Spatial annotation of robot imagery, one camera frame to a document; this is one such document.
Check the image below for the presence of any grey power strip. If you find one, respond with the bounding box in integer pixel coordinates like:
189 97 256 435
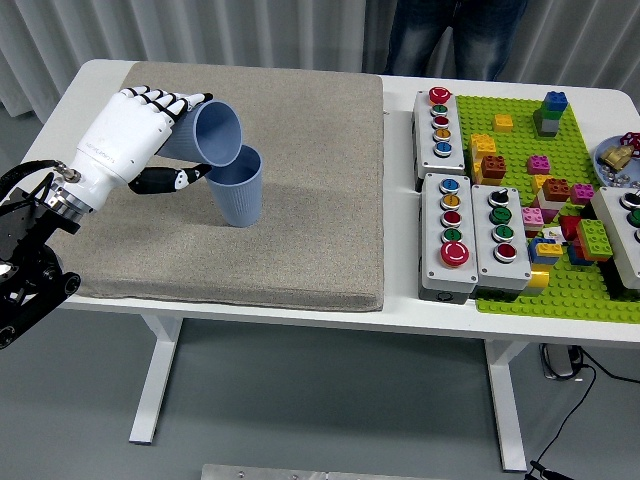
538 342 584 381

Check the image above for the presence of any black power cable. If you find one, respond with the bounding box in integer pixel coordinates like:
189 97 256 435
529 364 597 471
574 346 640 385

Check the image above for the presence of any dark green toy block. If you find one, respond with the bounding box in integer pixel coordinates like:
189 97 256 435
532 103 564 124

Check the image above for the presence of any blue ribbed plastic cup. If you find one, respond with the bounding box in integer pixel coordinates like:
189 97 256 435
157 99 244 169
205 144 264 229

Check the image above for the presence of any five-button box small red mushroom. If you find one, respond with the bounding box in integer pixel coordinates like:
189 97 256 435
410 87 467 192

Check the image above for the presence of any brass valve fitting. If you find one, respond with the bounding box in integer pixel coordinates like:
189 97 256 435
599 144 632 169

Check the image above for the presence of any white button box black base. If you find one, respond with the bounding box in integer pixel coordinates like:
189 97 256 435
589 185 640 292

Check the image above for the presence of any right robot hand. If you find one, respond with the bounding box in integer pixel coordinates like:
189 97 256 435
527 459 566 480

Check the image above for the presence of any yellow round toy block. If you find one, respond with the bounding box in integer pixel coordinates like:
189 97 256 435
527 264 551 290

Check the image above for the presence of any five-button box large red mushroom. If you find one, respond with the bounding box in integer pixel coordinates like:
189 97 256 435
417 172 480 305

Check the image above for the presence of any light blue plate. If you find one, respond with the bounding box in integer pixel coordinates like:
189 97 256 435
593 135 640 187

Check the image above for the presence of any person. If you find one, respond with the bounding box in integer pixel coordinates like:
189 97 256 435
384 0 529 81

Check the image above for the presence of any four-button box black selector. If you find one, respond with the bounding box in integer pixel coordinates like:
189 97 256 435
470 183 533 303

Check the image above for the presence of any brown toy block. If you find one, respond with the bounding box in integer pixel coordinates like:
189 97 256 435
541 177 571 203
479 154 507 180

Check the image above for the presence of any green studded baseplate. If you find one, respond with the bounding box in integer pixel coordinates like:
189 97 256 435
453 93 640 326

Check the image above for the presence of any white pleated curtain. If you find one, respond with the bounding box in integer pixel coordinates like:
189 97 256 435
0 0 640 99

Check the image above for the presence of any red toy block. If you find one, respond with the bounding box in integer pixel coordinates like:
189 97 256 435
558 214 584 244

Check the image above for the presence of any white table leg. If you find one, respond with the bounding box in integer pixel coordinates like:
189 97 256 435
482 339 529 472
128 312 184 446

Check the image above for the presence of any light green toy block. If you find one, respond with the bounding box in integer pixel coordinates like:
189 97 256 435
574 218 614 261

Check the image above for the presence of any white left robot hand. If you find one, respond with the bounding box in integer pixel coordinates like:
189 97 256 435
69 85 214 210

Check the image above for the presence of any grey-brown fabric mat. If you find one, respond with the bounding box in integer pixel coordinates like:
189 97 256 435
49 60 386 313

